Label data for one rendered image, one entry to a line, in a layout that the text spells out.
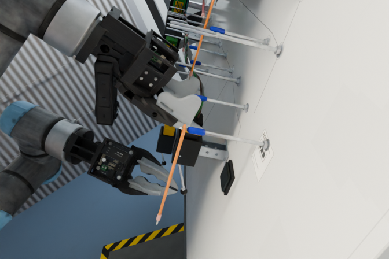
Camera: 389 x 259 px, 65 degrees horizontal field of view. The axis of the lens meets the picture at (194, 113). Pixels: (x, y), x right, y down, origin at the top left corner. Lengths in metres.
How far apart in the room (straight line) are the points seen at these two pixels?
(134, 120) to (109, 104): 2.47
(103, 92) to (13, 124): 0.25
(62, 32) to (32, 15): 0.04
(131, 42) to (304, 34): 0.21
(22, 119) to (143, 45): 0.32
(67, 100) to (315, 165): 2.58
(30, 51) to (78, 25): 2.27
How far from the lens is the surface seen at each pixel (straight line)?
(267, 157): 0.37
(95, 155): 0.57
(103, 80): 0.44
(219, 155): 0.53
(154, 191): 0.57
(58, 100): 2.76
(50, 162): 0.72
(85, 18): 0.41
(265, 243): 0.35
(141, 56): 0.40
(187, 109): 0.44
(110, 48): 0.43
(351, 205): 0.24
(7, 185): 0.68
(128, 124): 2.93
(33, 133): 0.64
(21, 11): 0.42
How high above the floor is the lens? 1.43
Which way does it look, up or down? 29 degrees down
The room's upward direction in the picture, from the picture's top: 25 degrees counter-clockwise
